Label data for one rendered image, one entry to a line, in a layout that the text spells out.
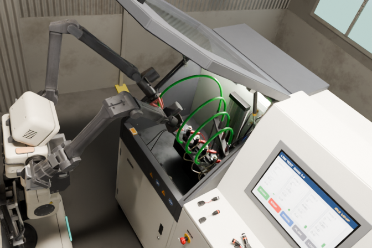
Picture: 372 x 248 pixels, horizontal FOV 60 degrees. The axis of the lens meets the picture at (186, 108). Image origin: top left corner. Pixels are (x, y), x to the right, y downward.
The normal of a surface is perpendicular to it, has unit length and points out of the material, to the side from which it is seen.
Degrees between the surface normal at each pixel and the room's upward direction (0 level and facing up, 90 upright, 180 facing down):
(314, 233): 76
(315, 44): 90
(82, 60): 90
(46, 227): 0
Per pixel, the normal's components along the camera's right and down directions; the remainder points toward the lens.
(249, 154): -0.74, 0.08
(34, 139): 0.42, 0.66
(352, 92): -0.89, 0.16
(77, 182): 0.19, -0.74
